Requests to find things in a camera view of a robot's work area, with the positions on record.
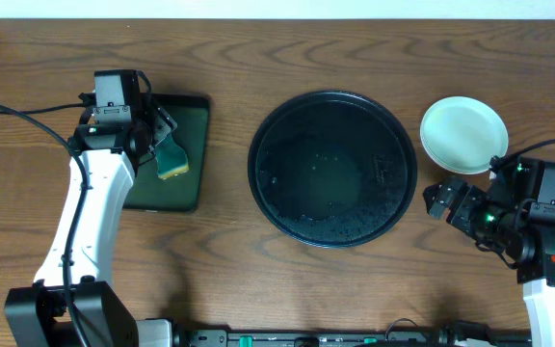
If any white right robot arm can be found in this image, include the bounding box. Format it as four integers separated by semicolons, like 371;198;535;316
423;172;555;346

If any green and yellow sponge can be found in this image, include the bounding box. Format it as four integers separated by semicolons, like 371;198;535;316
155;135;189;180

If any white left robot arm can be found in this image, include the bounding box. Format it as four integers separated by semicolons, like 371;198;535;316
4;93;178;346

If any round black serving tray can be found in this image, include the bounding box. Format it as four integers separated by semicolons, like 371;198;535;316
248;91;417;249

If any mint green plate with stain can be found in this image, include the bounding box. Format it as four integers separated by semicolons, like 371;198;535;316
419;96;509;173

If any black rectangular tray with water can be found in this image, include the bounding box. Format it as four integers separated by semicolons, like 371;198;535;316
124;93;210;212

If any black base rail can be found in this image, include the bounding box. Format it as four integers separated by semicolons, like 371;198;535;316
187;330;532;347

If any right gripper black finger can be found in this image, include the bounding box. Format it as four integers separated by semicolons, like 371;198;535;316
423;185;447;219
438;176;469;200

